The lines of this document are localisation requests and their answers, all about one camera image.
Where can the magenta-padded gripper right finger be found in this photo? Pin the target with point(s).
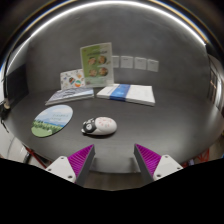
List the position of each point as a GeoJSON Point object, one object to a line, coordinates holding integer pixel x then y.
{"type": "Point", "coordinates": [154, 163]}

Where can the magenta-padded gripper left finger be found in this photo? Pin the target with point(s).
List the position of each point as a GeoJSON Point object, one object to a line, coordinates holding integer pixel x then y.
{"type": "Point", "coordinates": [71, 164]}

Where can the white panda-print computer mouse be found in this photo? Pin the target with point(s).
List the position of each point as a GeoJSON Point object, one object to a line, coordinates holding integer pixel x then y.
{"type": "Point", "coordinates": [101, 126]}

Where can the round landscape-print mouse pad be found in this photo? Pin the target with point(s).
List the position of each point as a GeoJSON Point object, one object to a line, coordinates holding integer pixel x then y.
{"type": "Point", "coordinates": [52, 120]}

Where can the grey striped book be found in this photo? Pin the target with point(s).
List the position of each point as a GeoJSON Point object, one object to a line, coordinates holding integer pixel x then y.
{"type": "Point", "coordinates": [70, 94]}

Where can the white book with blue band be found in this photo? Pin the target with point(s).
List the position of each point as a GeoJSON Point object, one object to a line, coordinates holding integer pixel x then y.
{"type": "Point", "coordinates": [128, 93]}

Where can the white card with colourful stickers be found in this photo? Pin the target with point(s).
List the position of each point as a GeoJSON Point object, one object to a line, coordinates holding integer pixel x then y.
{"type": "Point", "coordinates": [71, 79]}

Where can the black monitor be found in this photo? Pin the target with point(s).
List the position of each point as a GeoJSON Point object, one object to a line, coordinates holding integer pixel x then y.
{"type": "Point", "coordinates": [16, 87]}

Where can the green and white standing poster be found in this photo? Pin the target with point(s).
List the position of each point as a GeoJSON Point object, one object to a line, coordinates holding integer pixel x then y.
{"type": "Point", "coordinates": [97, 64]}

